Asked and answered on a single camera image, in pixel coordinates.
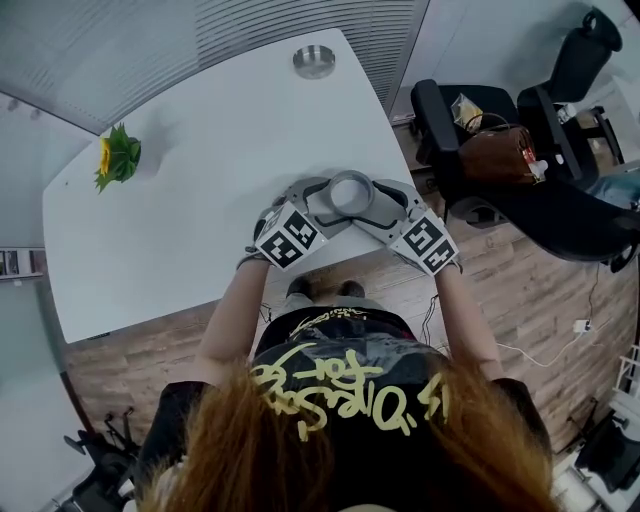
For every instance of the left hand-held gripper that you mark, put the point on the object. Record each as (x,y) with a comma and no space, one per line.
(289,239)

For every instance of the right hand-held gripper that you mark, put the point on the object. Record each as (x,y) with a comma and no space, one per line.
(426,242)

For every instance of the grey roll of tape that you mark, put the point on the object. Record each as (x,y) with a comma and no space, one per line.
(369,196)

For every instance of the person's left forearm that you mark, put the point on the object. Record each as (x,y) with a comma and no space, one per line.
(229,320)

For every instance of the person's right forearm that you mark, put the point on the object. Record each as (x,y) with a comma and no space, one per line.
(465,325)

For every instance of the person's left shoe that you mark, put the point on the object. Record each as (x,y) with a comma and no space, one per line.
(300,286)

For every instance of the person's shoe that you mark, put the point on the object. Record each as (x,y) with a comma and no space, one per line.
(351,288)
(300,286)

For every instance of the person's right shoe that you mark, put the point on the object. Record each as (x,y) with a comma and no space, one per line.
(351,288)

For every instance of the person's khaki trousers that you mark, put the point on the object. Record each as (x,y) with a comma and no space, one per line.
(301,301)

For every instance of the brown bag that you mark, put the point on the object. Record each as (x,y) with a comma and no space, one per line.
(495,156)

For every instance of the clear plastic bag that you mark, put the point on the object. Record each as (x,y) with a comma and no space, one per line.
(465,112)

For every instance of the round metal ashtray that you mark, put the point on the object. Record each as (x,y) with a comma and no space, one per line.
(313,61)

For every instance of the person's black printed shirt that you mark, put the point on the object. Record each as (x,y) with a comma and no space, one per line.
(350,345)

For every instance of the artificial sunflower plant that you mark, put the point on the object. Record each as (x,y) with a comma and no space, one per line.
(119,159)

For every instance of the grey window blinds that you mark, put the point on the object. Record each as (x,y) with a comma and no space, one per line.
(150,55)

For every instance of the white power adapter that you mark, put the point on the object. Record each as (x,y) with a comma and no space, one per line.
(581,326)

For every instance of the black office chair with headrest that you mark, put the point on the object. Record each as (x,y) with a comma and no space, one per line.
(582,60)

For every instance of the black equipment stand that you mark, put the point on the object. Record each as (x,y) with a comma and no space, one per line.
(612,450)

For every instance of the black chair base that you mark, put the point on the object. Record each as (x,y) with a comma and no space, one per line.
(102,450)

